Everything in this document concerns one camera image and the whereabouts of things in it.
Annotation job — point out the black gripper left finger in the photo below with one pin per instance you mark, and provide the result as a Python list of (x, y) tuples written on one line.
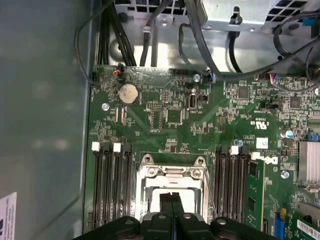
[(157, 227)]

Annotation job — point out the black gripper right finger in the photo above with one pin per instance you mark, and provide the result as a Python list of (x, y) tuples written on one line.
[(190, 227)]

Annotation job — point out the silver CPU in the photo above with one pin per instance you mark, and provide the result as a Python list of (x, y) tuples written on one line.
[(192, 202)]

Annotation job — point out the metal socket cover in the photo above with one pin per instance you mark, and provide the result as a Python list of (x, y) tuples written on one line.
[(175, 183)]

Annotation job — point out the CPU socket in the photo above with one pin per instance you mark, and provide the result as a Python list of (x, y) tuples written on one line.
[(142, 195)]

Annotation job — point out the metal locking lever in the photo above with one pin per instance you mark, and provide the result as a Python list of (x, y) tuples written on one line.
[(211, 197)]

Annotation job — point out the black RAM slot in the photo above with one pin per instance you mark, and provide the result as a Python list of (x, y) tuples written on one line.
[(108, 187), (98, 187), (242, 187), (128, 187), (221, 187), (118, 187), (232, 187)]

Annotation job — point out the black expansion slot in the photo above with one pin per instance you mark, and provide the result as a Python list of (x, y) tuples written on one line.
[(265, 227)]

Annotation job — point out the green RAM stick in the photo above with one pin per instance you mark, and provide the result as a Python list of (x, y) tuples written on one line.
[(257, 190)]

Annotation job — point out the blue expansion slot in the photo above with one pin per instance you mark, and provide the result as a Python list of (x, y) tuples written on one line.
[(280, 225)]

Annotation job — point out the green motherboard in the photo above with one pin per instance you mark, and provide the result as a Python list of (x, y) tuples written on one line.
[(212, 120)]

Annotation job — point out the silver chipset heatsink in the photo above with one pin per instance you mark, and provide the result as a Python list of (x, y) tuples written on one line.
[(310, 162)]

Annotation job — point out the round coin battery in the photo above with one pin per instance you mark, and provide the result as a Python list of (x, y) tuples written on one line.
[(128, 93)]

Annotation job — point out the black PC case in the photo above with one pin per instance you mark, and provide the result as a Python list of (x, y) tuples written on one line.
[(37, 100)]

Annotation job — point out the metal drive cage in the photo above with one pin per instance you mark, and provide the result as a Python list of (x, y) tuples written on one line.
[(217, 17)]

